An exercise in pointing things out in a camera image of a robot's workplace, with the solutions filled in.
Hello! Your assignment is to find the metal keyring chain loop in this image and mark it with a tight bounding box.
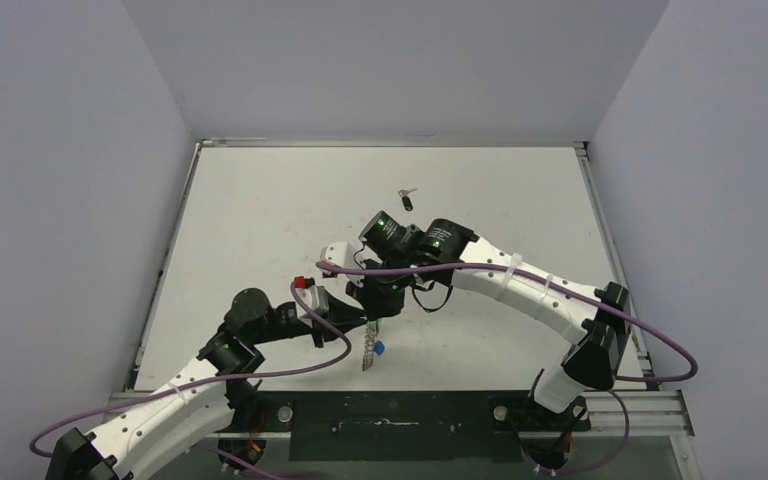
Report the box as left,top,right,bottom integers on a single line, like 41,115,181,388
360,317,385,374

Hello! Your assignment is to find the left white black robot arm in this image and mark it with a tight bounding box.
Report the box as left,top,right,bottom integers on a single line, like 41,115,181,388
46,285,366,479

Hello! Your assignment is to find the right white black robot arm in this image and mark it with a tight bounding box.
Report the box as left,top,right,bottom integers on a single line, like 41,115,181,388
353,211,631,414

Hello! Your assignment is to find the far key with black tag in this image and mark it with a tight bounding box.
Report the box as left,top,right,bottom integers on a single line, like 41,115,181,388
398,188,416,212

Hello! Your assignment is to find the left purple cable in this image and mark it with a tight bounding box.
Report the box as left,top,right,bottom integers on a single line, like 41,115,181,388
28,283,355,480

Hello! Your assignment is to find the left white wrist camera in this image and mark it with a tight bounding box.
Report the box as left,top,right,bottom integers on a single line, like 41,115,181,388
292,276,328,328

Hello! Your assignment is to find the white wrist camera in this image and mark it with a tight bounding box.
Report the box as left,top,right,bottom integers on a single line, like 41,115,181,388
320,241,359,269
292,276,328,328

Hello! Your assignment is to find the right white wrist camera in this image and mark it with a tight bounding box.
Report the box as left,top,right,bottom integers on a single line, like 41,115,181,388
320,241,359,269

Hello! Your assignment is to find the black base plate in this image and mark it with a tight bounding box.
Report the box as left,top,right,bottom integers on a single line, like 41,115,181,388
218,390,591,463

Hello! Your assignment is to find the aluminium frame rail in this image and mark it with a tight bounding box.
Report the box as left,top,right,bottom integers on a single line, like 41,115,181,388
97,390,695,440

